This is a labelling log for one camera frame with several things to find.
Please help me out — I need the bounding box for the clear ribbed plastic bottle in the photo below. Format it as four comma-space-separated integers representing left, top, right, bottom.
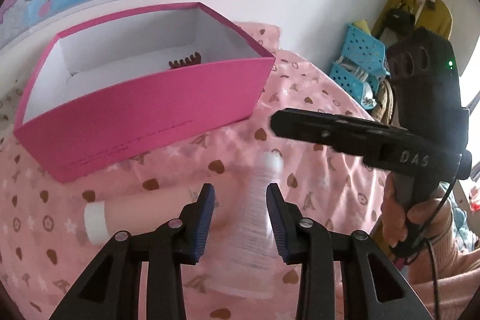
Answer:
214, 151, 284, 300

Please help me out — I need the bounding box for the person's right forearm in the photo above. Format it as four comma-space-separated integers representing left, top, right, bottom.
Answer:
371, 208, 480, 320

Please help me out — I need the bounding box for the beige cloth bag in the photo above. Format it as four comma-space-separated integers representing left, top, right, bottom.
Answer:
371, 80, 398, 126

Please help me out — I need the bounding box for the blue perforated basket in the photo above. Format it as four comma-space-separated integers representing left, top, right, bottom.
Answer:
330, 63, 379, 107
343, 23, 387, 75

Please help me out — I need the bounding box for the black cable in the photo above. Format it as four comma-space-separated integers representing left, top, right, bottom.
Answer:
424, 170, 464, 320

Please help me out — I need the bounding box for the person's right hand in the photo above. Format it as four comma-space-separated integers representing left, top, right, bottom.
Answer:
380, 174, 456, 262

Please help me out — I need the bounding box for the yellow hanging garment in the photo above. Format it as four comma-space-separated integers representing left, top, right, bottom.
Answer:
371, 0, 452, 43

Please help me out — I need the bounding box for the white printed cloth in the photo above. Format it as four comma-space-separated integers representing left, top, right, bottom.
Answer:
0, 78, 34, 141

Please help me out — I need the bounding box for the blue patterned cloth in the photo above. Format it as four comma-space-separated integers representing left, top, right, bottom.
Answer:
448, 181, 480, 253

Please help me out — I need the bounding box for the pink tube with white cap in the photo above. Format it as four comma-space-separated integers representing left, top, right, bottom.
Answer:
83, 187, 211, 244

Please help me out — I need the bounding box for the black bag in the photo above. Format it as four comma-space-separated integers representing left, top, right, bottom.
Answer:
384, 8, 416, 36

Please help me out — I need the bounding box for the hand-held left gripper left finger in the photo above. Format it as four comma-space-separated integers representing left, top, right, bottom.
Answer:
49, 183, 216, 320

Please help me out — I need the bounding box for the pink printed cloth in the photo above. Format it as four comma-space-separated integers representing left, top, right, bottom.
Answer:
0, 22, 391, 320

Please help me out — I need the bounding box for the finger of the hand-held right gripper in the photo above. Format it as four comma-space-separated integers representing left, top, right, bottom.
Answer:
271, 109, 428, 160

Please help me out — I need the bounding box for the pink cardboard box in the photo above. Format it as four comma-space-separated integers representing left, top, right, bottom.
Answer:
13, 2, 276, 183

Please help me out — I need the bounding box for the brown hair claw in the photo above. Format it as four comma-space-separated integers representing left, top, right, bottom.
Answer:
168, 52, 203, 69

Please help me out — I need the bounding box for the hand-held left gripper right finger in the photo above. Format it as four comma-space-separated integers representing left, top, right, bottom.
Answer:
265, 183, 432, 320

